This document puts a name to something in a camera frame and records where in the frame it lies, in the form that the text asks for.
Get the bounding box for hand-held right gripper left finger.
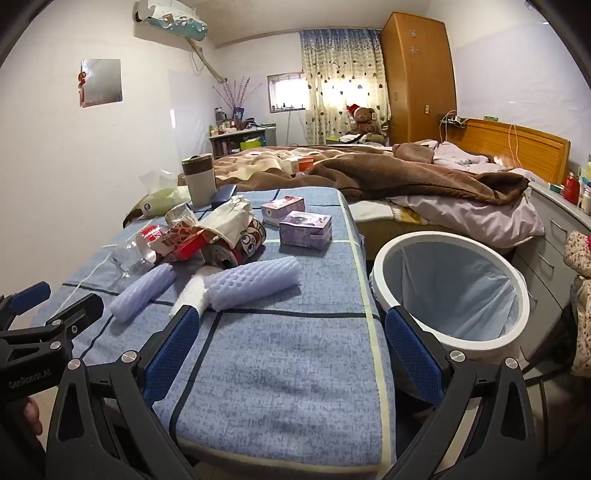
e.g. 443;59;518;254
45;305;201;480

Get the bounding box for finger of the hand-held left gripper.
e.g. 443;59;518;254
0;281;53;332
0;292;105;366

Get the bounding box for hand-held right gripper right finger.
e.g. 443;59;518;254
382;305;541;480

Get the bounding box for purple foam net sleeve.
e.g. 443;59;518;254
110;263;177;324
203;256;302;313

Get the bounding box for white round bin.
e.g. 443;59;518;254
369;232;532;398

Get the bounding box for clear bottle with red label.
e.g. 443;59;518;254
111;222;175;280

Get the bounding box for printed snack wrapper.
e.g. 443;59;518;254
164;203;206;253

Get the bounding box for red cartoon drink can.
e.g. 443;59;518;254
203;217;268;271

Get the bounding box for beige paper bag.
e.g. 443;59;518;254
198;195;255;245

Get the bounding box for person's left hand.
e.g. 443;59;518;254
21;398;45;439

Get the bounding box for white tissue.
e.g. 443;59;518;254
168;274;213;319

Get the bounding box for red medicine box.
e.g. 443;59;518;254
173;233;209;264

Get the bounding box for blue checked mat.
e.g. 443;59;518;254
46;187;399;476

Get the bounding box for green tissue pack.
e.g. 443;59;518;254
139;171;193;218

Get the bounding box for pink duvet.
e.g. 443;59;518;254
351;141;546;253

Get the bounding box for purple carton box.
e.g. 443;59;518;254
278;210;333;250

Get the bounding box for navy glasses case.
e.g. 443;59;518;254
210;185;238;209

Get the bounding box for beige and brown tumbler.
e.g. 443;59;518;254
181;154;218;208

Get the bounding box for brown fleece blanket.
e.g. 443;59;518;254
305;143;530;206

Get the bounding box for pink white small carton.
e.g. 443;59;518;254
261;196;306;228

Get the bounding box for grey drawer nightstand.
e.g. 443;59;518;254
512;181;591;361

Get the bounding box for floral cloth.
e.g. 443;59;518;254
564;230;591;380

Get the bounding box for tan blanket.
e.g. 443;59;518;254
215;147;393;184

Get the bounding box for cluttered white desk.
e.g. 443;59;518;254
209;124;278;160

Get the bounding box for teddy bear with red hat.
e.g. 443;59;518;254
345;104;385;144

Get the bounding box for wooden bed headboard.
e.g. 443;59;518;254
445;119;571;186

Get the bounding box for dried branch bouquet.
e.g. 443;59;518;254
213;76;262;121

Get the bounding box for wooden wardrobe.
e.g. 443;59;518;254
381;12;458;147

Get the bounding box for wrapped air conditioner pipe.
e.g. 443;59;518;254
185;37;227;84

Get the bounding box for small window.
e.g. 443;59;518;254
268;72;306;113

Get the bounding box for heart print curtain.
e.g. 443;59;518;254
300;28;391;145

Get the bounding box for covered air conditioner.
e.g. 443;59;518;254
134;0;209;42

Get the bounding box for silver foil wall poster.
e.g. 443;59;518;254
78;58;123;108

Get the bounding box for orange cable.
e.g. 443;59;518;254
507;122;521;167

